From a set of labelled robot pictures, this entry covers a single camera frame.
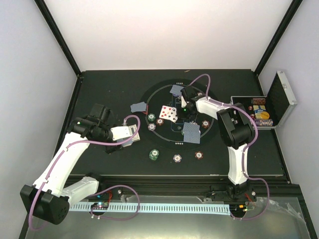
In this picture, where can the dealt cards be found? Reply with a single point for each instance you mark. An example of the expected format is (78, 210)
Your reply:
(176, 90)
(139, 107)
(191, 133)

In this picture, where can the boxed card deck in case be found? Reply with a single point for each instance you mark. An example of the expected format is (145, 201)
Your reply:
(257, 110)

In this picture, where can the green chip stack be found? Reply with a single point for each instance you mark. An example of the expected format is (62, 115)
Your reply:
(154, 154)

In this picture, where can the face-up spades card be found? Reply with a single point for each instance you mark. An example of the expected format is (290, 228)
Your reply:
(172, 115)

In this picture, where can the controller circuit board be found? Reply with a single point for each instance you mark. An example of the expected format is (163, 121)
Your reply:
(241, 208)
(100, 206)

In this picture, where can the red chip stack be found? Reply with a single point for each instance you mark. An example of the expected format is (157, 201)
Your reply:
(198, 155)

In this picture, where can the blue-backed playing card deck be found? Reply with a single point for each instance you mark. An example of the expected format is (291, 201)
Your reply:
(131, 130)

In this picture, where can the white slotted cable duct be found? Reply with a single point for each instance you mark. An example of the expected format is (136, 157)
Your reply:
(217, 209)

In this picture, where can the round black poker mat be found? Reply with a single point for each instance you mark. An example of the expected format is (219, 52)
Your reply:
(169, 135)

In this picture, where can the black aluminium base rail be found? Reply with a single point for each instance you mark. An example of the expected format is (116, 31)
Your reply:
(196, 185)

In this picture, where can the purple chips row in case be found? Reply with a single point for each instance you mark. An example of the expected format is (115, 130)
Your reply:
(264, 122)

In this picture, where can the face-up nine of hearts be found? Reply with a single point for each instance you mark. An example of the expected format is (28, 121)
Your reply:
(163, 112)

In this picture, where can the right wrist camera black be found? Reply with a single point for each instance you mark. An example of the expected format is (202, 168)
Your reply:
(188, 93)

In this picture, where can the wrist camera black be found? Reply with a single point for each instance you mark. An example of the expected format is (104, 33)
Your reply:
(188, 93)
(100, 112)

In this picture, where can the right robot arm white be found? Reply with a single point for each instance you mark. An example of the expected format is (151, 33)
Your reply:
(238, 131)

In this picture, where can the red triangular all-in button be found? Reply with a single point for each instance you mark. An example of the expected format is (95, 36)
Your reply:
(146, 111)

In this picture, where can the yellow round button in case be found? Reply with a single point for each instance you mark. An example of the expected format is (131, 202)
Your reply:
(265, 115)

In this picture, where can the green chips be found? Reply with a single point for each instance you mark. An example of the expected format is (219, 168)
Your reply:
(151, 117)

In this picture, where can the brown chips row in case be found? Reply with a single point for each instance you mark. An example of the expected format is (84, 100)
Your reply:
(258, 101)

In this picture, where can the right controller circuit board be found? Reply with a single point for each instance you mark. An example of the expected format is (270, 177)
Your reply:
(241, 208)

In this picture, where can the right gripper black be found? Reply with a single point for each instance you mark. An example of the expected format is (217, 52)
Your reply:
(181, 115)

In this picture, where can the red chips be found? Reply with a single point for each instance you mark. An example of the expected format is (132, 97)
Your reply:
(159, 121)
(205, 124)

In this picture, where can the aluminium poker case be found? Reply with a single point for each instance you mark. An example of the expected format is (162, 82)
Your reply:
(280, 101)

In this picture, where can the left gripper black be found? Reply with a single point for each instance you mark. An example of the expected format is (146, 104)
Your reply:
(109, 149)

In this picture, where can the blue chips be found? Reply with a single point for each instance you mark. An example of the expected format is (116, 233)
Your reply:
(151, 126)

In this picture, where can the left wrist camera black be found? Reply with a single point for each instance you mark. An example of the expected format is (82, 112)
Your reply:
(100, 112)

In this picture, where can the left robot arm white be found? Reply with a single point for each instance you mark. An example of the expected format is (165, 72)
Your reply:
(47, 198)

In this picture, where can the left controller circuit board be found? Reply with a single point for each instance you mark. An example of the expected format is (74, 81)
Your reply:
(100, 206)

